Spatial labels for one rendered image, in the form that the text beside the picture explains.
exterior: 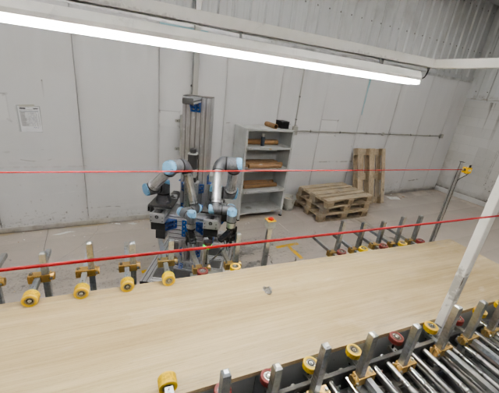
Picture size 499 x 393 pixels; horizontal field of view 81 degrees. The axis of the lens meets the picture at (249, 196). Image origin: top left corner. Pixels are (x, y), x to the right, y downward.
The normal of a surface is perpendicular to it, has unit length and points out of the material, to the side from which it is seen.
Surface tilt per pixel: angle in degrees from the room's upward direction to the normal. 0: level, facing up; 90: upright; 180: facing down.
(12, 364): 0
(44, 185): 90
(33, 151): 90
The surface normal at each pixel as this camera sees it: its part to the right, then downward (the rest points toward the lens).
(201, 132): -0.05, 0.36
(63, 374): 0.11, -0.93
